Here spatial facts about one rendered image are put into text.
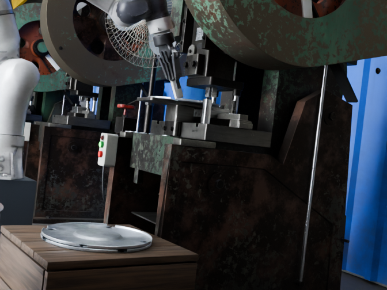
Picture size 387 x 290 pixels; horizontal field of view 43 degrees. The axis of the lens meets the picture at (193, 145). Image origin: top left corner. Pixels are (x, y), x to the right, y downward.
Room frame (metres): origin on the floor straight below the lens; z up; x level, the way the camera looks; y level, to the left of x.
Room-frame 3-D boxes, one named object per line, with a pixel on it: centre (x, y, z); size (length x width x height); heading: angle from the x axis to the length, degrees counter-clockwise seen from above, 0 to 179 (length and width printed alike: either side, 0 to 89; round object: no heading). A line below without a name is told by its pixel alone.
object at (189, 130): (2.01, -0.05, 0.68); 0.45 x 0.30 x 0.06; 31
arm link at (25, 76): (1.61, 0.59, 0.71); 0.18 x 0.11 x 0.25; 41
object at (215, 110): (2.01, -0.05, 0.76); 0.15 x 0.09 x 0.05; 31
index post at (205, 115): (1.80, -0.03, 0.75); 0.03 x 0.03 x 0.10; 31
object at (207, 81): (2.01, -0.06, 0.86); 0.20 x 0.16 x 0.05; 31
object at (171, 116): (1.92, 0.10, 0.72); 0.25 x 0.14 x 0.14; 121
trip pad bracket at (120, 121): (2.16, 0.30, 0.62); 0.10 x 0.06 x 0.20; 31
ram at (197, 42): (1.99, -0.02, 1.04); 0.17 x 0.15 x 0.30; 121
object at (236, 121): (1.87, -0.14, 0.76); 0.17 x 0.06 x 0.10; 31
